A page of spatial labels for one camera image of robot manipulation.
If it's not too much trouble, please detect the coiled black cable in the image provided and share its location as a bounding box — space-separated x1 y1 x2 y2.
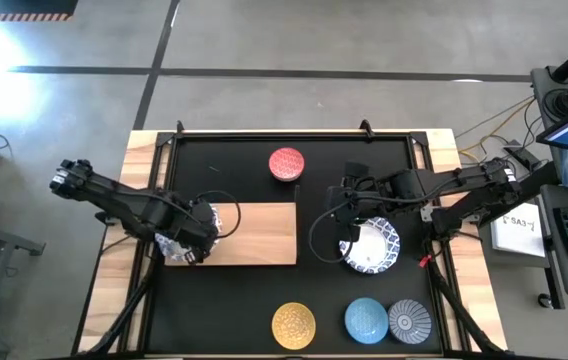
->
543 87 568 120

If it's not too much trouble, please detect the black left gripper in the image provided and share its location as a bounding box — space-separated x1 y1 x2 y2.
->
161 198 221 265

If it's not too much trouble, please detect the blue patterned plate with sticker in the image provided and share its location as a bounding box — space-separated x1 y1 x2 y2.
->
155 203 225 263
338 215 402 276

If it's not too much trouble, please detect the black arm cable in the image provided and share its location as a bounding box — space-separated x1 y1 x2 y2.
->
307 198 361 265
194 189 242 240

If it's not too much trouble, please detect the yellow floor cable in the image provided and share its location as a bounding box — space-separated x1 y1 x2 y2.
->
456 97 535 166

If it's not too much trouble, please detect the red patterned bowl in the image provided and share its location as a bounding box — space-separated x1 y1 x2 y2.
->
267 146 307 182

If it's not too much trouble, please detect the light blue patterned bowl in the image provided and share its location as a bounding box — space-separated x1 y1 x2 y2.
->
343 297 390 345

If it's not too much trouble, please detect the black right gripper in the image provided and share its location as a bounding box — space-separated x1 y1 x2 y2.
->
326 160 383 246

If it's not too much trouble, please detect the black table mat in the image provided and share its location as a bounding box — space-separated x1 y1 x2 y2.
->
146 134 445 355

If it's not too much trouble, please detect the wooden cutting board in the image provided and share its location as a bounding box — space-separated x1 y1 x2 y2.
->
163 184 301 268

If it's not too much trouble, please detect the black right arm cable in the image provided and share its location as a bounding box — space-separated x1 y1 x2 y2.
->
307 198 361 265

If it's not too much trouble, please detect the white paper sign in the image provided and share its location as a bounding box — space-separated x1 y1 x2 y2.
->
489 201 548 259

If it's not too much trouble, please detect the grey radial striped bowl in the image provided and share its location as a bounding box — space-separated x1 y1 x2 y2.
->
386 298 433 345

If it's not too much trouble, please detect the black power strip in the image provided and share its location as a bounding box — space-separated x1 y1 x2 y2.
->
502 140 540 170

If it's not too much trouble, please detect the black hazard striped mat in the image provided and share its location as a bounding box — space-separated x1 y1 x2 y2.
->
0 0 79 22

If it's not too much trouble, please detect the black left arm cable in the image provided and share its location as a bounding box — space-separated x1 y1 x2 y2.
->
194 189 242 240

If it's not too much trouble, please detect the yellow patterned bowl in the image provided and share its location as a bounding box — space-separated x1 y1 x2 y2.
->
270 301 317 351

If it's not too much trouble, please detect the grey equipment cart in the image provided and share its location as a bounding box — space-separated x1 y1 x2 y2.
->
530 63 568 146

